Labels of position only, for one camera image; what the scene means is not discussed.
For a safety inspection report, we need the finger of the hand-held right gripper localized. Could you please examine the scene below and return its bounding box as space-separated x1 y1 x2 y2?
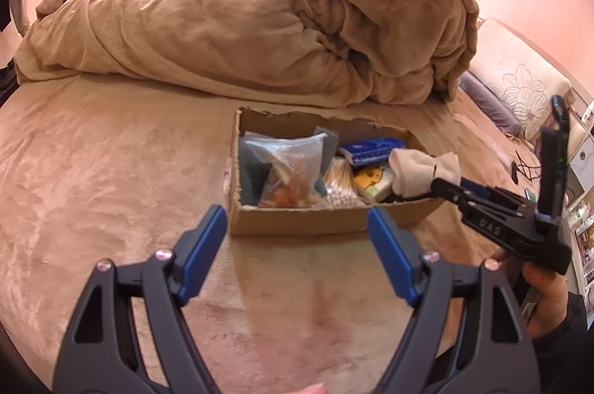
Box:
431 178 480 214
459 178 530 209

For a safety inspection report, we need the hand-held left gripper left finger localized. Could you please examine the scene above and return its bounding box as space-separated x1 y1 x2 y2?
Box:
52 205 229 394

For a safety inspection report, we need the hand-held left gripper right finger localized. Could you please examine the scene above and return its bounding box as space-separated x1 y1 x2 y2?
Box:
366 206 541 394

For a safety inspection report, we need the beige sock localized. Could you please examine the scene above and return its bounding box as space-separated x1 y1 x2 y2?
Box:
387 148 461 199

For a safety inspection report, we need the yellow tissue packet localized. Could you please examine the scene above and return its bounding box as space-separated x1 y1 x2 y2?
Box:
353 166 397 204

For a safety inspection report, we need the bag of cotton swabs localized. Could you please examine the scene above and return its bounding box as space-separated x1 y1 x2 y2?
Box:
320 156 367 209

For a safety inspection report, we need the blue packet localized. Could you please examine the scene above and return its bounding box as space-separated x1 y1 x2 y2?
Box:
341 136 409 169

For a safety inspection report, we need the brown cardboard box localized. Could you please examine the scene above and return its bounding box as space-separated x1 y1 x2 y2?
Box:
227 106 460 237

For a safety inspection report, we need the clear bag of snacks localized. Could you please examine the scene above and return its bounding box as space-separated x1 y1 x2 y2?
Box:
240 131 329 209

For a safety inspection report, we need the person's right forearm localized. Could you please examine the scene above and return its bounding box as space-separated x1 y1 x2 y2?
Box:
529 289 594 394

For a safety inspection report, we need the person's right hand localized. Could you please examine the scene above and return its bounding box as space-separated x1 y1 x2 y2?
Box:
492 249 569 339

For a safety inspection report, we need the shelf with colourful items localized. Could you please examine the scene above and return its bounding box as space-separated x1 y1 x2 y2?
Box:
564 199 594 283

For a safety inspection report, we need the purple pillow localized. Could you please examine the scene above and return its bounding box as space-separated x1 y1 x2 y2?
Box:
458 70 523 135

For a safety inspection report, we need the white appliance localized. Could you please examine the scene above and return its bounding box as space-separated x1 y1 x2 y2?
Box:
568 139 594 191

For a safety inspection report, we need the white embroidered flower pillow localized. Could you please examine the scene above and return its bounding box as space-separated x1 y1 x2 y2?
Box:
469 18 574 141

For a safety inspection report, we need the beige plush blanket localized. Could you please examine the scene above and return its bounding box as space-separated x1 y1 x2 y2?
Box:
14 0 480 109

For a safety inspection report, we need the black floor equipment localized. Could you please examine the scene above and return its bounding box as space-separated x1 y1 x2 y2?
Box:
0 59 18 98

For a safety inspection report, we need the black microphone cable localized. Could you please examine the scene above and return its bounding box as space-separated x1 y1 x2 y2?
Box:
510 148 544 183

